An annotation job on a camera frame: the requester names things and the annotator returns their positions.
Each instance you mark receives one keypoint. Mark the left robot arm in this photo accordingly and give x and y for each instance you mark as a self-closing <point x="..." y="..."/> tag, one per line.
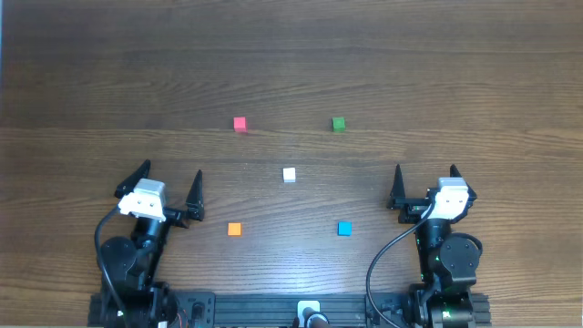
<point x="119" y="262"/>

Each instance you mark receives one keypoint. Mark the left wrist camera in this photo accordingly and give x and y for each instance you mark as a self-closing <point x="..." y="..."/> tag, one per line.
<point x="145" y="200"/>

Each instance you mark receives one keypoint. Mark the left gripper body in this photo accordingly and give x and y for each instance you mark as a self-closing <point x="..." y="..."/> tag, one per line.
<point x="178" y="216"/>

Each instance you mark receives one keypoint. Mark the blue cube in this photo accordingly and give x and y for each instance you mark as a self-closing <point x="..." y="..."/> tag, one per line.
<point x="344" y="228"/>

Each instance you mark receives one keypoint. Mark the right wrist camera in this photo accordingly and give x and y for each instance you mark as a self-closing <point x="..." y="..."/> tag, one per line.
<point x="451" y="200"/>

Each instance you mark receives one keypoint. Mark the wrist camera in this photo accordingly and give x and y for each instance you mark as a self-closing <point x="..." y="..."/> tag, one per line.
<point x="451" y="200"/>
<point x="145" y="200"/>

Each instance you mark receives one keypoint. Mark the mounting rail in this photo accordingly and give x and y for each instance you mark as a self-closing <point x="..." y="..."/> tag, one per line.
<point x="264" y="310"/>

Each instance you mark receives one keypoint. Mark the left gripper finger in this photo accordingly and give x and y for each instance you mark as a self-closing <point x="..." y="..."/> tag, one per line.
<point x="134" y="177"/>
<point x="197" y="200"/>

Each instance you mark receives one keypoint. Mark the orange cube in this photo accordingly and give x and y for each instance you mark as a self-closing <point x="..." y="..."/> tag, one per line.
<point x="234" y="228"/>

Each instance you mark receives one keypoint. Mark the pink cube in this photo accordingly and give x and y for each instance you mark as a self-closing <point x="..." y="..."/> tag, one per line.
<point x="240" y="123"/>

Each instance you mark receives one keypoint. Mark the green cube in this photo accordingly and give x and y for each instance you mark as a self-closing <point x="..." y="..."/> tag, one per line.
<point x="338" y="123"/>

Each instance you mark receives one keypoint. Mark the white cube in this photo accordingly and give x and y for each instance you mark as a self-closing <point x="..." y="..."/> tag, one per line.
<point x="289" y="174"/>

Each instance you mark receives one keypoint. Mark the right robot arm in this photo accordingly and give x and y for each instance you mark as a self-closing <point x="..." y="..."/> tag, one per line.
<point x="455" y="259"/>

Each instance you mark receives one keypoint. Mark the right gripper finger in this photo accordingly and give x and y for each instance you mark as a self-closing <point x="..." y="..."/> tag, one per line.
<point x="398" y="187"/>
<point x="471" y="192"/>

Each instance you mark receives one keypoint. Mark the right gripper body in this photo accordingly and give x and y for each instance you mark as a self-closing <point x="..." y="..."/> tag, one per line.
<point x="412" y="208"/>

